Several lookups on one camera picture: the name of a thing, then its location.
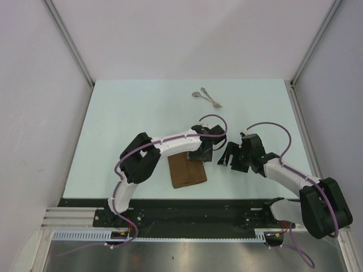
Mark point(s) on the right aluminium frame post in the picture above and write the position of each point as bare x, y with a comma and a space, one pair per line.
317, 39

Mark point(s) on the aluminium frame post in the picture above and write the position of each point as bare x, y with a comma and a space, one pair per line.
68, 40
317, 39

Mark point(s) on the spoon with pink handle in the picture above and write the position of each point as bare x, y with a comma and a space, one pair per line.
197, 94

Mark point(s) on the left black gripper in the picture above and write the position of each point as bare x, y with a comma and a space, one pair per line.
206, 157

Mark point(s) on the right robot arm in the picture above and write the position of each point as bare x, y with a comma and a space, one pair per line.
321, 207

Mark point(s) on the grey slotted cable duct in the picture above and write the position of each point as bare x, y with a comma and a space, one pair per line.
121, 236

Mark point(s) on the silver metal fork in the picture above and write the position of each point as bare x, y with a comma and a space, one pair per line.
208, 96

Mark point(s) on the brown cloth napkin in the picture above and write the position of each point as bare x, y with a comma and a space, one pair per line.
186, 172

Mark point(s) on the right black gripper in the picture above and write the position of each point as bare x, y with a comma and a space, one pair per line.
231, 148

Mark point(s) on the left aluminium frame post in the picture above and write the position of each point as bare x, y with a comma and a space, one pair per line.
68, 40

